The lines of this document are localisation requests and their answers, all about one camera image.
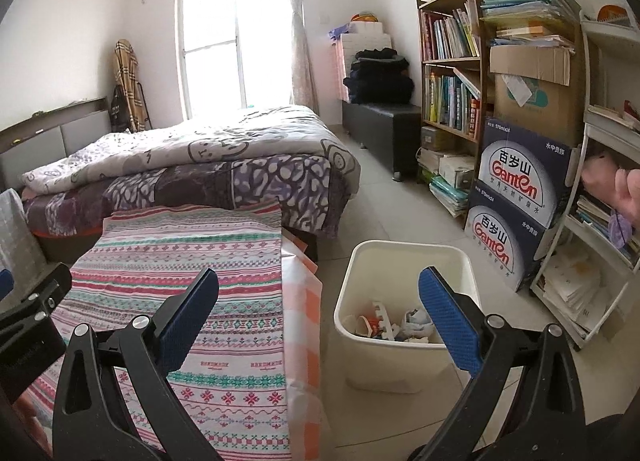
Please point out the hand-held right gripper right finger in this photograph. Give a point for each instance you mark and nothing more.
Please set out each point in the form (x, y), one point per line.
(450, 321)

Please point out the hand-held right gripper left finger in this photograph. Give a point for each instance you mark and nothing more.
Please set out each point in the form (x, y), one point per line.
(192, 321)

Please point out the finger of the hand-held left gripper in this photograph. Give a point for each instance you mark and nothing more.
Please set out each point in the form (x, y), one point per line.
(45, 291)
(6, 283)

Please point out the white foam edge strip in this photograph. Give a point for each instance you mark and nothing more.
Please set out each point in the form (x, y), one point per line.
(382, 313)

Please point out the white trash bin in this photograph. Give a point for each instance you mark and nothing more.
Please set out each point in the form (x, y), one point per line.
(390, 266)

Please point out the grey checked cloth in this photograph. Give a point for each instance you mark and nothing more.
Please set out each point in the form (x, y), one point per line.
(17, 226)

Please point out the striped patterned tablecloth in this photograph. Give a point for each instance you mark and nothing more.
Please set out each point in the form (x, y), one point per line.
(200, 251)

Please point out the navy water bottle carton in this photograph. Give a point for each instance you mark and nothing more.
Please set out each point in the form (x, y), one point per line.
(500, 241)
(525, 176)

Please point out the pink checked tablecloth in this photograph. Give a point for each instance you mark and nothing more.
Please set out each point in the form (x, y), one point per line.
(302, 341)

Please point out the stack of loose paper sheets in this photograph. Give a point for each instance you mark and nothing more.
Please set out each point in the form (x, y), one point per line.
(570, 286)

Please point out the grey bed headboard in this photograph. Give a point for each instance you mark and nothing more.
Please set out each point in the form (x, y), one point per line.
(40, 146)

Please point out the pile of books and boxes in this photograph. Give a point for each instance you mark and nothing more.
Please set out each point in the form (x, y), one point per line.
(450, 176)

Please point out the bed with purple patterned sheet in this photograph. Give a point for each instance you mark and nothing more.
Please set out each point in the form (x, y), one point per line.
(280, 176)

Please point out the row of slim books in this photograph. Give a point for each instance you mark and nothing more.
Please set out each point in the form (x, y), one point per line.
(595, 213)

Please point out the cartoon print grey quilt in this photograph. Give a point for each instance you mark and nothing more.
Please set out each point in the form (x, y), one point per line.
(210, 136)

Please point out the purple plastic bag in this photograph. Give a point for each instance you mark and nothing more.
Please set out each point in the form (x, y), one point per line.
(620, 231)

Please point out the black storage bench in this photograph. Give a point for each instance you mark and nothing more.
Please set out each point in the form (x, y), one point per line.
(395, 136)

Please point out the black hanging bag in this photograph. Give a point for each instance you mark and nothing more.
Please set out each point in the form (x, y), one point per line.
(119, 108)

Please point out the pink plush toy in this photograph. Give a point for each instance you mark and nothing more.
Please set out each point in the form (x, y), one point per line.
(605, 176)

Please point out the row of colourful books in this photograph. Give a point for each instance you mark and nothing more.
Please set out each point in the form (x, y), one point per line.
(450, 33)
(450, 101)

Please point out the brown cardboard box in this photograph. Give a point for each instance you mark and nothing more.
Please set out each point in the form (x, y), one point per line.
(555, 111)

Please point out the pile of black clothes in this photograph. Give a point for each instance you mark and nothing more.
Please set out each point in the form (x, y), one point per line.
(380, 81)

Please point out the wooden bookshelf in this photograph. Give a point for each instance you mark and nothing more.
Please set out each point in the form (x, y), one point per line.
(450, 60)

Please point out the stack of thin booklets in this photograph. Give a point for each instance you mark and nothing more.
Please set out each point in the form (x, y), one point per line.
(615, 113)

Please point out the pale floral curtain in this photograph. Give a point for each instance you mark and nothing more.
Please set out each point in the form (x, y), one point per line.
(300, 56)

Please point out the pink and white cabinet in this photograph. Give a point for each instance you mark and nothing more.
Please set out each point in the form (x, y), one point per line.
(365, 41)

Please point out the white framed window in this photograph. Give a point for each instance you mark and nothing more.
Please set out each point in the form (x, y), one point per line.
(210, 16)

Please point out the purple cloth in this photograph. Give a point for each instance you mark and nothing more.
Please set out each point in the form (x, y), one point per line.
(340, 32)

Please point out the orange and yellow toy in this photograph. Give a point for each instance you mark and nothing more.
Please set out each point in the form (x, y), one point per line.
(365, 18)

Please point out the white shelf unit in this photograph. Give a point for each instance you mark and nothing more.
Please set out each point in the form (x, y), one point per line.
(607, 33)

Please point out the pile of papers and folders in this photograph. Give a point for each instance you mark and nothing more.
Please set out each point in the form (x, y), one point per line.
(525, 1)

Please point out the orange desk calendar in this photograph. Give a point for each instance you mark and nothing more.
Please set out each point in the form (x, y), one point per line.
(612, 14)

